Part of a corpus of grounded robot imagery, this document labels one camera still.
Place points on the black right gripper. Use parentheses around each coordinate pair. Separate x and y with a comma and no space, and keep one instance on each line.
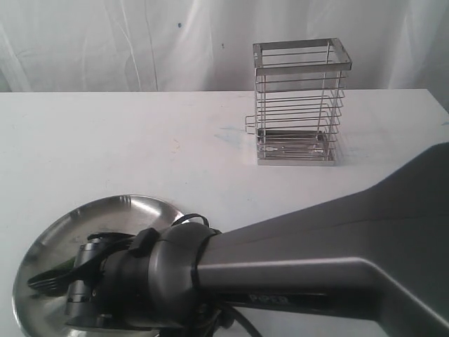
(81,308)

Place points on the green cucumber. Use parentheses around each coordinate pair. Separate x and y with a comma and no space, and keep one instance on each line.
(66,266)

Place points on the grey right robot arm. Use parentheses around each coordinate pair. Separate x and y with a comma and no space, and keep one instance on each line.
(380,254)

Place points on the round stainless steel plate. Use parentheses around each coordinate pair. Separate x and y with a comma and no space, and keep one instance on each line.
(39,315)

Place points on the white backdrop curtain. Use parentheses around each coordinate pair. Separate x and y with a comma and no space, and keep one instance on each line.
(207,45)

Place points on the chrome wire utensil rack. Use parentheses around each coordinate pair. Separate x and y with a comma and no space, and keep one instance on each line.
(299,92)

